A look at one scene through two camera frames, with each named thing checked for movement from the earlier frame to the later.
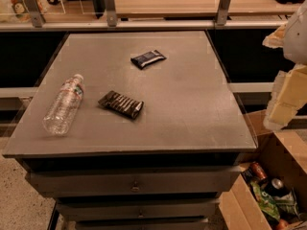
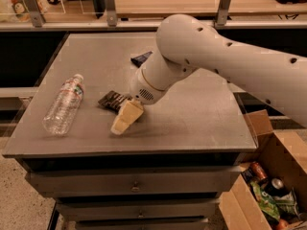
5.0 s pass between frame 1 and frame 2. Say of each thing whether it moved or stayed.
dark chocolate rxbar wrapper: stayed
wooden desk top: stayed
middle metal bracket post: stayed
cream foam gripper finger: moved
